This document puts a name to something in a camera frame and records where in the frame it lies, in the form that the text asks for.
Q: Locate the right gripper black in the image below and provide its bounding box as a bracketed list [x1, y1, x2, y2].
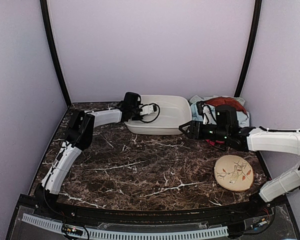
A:
[179, 120, 230, 142]

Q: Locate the pink towel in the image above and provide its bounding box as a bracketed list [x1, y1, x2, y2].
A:
[205, 139, 225, 146]

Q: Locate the white plastic basin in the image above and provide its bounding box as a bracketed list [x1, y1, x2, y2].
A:
[125, 95, 192, 135]

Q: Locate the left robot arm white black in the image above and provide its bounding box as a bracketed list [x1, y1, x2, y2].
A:
[34, 92, 158, 218]

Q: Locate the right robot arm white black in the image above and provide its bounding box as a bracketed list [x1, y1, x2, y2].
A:
[178, 105, 300, 217]

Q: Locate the dark red towel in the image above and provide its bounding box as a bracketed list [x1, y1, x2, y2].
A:
[204, 96, 247, 115]

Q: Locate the light blue towel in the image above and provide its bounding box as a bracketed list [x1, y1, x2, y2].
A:
[190, 103, 250, 128]

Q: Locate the round floral wooden plate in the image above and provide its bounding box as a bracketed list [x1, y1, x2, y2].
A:
[213, 155, 254, 192]

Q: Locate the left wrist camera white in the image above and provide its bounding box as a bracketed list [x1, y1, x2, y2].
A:
[139, 103, 158, 116]

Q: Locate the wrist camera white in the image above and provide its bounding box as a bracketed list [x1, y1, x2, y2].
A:
[139, 103, 158, 116]
[196, 101, 216, 125]

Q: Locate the left camera black cable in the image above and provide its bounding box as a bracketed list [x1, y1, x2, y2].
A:
[137, 102, 161, 124]

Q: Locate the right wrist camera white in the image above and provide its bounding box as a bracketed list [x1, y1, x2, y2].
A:
[196, 101, 216, 125]

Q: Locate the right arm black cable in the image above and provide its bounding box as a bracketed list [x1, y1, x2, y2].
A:
[258, 124, 300, 133]

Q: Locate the black front rail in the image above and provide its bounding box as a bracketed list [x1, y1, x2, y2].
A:
[34, 197, 288, 227]

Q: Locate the left black frame post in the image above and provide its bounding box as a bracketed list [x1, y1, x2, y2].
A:
[39, 0, 72, 108]

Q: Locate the black frame post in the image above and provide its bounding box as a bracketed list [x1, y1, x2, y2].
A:
[39, 0, 72, 108]
[234, 0, 263, 98]

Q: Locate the right black frame post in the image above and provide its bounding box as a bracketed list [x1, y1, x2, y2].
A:
[234, 0, 263, 98]

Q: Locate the white slotted cable duct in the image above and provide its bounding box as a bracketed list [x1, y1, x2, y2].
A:
[21, 213, 229, 240]

